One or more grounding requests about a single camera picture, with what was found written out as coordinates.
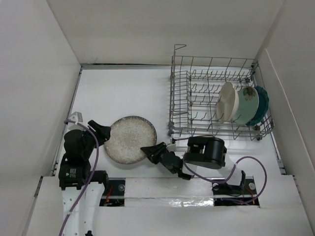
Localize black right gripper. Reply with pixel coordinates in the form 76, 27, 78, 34
140, 142, 168, 165

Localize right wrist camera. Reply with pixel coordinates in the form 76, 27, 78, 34
166, 144, 176, 152

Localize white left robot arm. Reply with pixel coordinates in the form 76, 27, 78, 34
58, 120, 111, 236

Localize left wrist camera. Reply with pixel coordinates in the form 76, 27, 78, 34
65, 112, 83, 130

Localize teal scalloped plate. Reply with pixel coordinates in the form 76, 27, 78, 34
246, 86, 270, 126

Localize mint green flower plate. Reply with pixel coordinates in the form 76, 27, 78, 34
232, 87, 259, 125

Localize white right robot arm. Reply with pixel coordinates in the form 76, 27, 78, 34
140, 136, 246, 197

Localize grey wire dish rack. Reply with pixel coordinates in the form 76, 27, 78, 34
168, 44, 274, 141

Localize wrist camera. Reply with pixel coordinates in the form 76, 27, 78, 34
166, 144, 176, 152
65, 112, 83, 130

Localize cream divided plate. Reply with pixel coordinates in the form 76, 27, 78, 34
216, 82, 239, 123

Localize speckled brown round plate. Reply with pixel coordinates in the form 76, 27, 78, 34
104, 116, 157, 165

